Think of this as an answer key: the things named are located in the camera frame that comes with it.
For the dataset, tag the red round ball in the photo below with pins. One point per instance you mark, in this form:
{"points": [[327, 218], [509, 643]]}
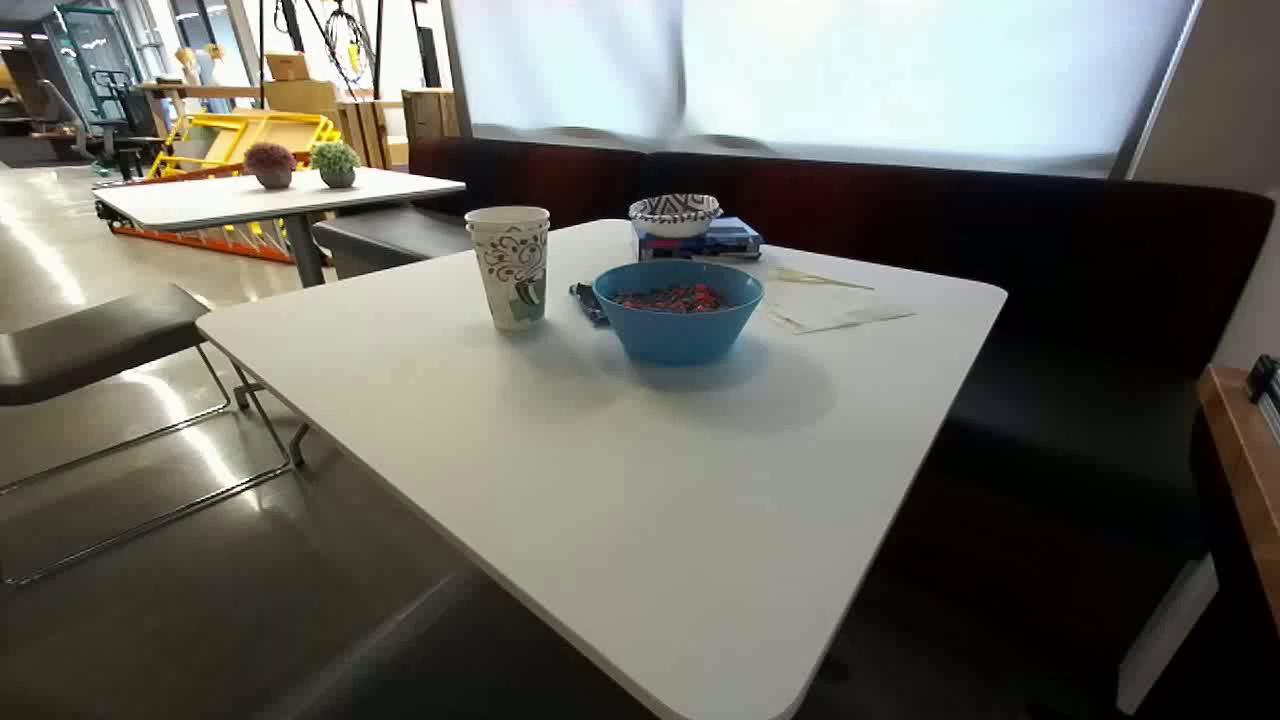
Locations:
{"points": [[270, 167]]}

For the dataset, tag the white window blind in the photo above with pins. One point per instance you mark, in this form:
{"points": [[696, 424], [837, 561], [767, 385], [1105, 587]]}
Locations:
{"points": [[827, 75]]}

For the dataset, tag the green round ball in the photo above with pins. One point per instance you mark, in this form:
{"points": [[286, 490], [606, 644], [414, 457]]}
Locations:
{"points": [[333, 167]]}

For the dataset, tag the blue plastic bowl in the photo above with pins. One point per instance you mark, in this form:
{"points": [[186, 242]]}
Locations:
{"points": [[679, 334]]}

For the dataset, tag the white side table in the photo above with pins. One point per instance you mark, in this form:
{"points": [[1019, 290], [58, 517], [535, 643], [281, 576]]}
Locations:
{"points": [[226, 203]]}

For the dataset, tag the grey chair with metal legs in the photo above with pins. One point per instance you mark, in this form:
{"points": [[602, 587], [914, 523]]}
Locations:
{"points": [[92, 343]]}

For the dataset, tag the blue cookie package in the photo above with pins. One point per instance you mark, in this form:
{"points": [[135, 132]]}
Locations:
{"points": [[726, 247]]}

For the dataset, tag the white patterned paper cup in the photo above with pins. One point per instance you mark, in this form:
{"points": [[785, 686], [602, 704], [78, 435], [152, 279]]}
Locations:
{"points": [[509, 265]]}

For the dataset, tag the yellow metal frame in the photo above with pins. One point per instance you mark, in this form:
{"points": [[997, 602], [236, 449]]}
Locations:
{"points": [[212, 140]]}

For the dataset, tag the wooden counter edge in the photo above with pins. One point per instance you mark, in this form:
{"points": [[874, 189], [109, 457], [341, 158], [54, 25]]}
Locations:
{"points": [[1244, 467]]}

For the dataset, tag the dark upholstered bench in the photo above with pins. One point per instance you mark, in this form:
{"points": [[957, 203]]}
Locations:
{"points": [[1065, 442]]}

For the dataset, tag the white paper napkin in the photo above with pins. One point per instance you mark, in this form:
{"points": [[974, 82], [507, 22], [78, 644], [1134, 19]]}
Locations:
{"points": [[835, 303]]}

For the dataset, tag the wooden crate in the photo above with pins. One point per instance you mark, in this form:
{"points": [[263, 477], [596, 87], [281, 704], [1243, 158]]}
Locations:
{"points": [[430, 120]]}

